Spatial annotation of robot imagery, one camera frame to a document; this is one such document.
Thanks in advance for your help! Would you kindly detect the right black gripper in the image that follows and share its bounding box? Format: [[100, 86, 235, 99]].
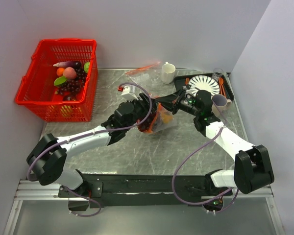
[[155, 89, 200, 117]]

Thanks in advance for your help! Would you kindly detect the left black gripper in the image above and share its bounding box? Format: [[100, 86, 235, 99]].
[[124, 93, 159, 132]]

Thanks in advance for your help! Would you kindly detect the clear zip bag orange zipper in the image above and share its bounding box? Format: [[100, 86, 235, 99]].
[[138, 98, 176, 134]]

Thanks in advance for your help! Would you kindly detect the dark red apple toy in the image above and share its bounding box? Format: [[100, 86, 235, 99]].
[[63, 94, 76, 101]]

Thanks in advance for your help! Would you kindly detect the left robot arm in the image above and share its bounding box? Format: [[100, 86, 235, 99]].
[[26, 93, 155, 197]]

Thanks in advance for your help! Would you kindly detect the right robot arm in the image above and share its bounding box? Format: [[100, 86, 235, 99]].
[[156, 90, 275, 195]]

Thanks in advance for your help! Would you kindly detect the black tray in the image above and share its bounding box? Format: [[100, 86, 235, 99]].
[[173, 72, 235, 101]]

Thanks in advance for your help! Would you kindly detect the orange plastic fork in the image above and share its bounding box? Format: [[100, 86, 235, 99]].
[[185, 78, 190, 85]]

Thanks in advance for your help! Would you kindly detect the white mug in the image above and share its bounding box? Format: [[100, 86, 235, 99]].
[[160, 62, 176, 85]]

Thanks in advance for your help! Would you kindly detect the striped white plate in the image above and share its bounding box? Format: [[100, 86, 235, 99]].
[[189, 75, 220, 96]]

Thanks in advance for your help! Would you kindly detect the beige mug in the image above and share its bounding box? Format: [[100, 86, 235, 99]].
[[211, 94, 232, 113]]

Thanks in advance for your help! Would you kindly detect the orange plastic spoon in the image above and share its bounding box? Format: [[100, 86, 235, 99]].
[[219, 77, 226, 97]]

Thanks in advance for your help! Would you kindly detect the clear drinking glass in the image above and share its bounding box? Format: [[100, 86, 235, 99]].
[[212, 68, 223, 82]]

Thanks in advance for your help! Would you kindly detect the green lime toy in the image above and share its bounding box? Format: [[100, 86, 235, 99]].
[[84, 62, 90, 73]]

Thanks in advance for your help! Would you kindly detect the purple grapes toy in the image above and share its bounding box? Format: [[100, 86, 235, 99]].
[[55, 67, 87, 95]]

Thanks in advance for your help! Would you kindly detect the purple eggplant toy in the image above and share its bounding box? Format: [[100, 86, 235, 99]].
[[53, 61, 82, 69]]

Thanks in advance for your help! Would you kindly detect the pink peach toy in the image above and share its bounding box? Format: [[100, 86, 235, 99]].
[[62, 67, 77, 80]]

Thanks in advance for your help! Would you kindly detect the green leaf toy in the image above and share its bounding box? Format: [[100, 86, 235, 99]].
[[53, 76, 67, 87]]

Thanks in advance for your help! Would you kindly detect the small orange fruit toy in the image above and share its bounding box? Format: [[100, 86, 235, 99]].
[[56, 68, 65, 77]]

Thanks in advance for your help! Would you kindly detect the red plastic basket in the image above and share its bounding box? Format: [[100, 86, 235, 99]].
[[15, 39, 98, 122]]

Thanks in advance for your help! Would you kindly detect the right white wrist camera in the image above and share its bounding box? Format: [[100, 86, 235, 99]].
[[182, 84, 193, 94]]

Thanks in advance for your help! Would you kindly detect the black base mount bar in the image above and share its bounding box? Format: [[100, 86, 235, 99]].
[[58, 174, 226, 212]]

